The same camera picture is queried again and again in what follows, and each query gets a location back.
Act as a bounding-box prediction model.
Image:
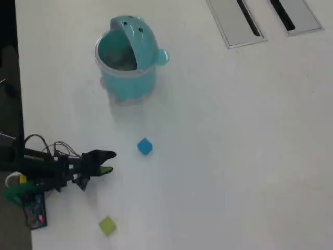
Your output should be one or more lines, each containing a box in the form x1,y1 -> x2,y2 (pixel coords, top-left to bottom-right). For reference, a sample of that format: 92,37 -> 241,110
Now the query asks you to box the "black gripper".
57,149 -> 117,183

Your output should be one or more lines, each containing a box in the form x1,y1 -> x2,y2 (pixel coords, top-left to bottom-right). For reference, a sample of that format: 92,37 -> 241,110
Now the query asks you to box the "blue lego block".
137,137 -> 154,156

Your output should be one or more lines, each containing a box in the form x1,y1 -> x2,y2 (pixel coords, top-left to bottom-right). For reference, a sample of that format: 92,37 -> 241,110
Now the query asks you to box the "green lego block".
98,216 -> 117,236

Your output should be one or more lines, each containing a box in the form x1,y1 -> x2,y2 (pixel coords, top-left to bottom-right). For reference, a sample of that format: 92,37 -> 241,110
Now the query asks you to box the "teal whale-shaped bin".
94,15 -> 171,101

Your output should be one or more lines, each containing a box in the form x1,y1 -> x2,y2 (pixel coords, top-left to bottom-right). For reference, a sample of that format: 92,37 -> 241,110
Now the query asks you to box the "blue controller circuit board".
22,194 -> 48,230

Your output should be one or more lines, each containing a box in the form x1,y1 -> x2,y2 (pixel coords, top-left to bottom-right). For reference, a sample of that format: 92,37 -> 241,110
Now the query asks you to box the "green table clamp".
3,181 -> 37,208

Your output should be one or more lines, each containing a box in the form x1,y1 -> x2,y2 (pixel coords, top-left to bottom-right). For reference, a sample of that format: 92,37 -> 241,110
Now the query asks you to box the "thin black wire bundle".
24,134 -> 82,158

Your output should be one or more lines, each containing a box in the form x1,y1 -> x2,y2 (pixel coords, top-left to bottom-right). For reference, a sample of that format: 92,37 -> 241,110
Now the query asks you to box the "white cable loop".
5,171 -> 23,188

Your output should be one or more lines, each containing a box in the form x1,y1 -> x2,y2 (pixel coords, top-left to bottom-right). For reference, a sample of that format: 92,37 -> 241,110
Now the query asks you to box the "silver table cable hatch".
266,0 -> 325,36
206,0 -> 268,49

